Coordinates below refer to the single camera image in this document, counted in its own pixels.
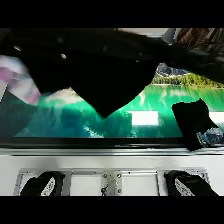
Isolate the black cable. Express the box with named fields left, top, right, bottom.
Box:
left=100, top=186, right=110, bottom=197

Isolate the black garment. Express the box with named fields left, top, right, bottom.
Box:
left=171, top=98, right=222, bottom=152

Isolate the blue patterned garment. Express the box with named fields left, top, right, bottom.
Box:
left=196, top=127, right=224, bottom=147

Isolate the black long-sleeved shirt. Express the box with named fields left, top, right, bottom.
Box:
left=0, top=28, right=224, bottom=119

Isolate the silver frame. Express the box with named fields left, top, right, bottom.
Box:
left=0, top=145, right=224, bottom=197

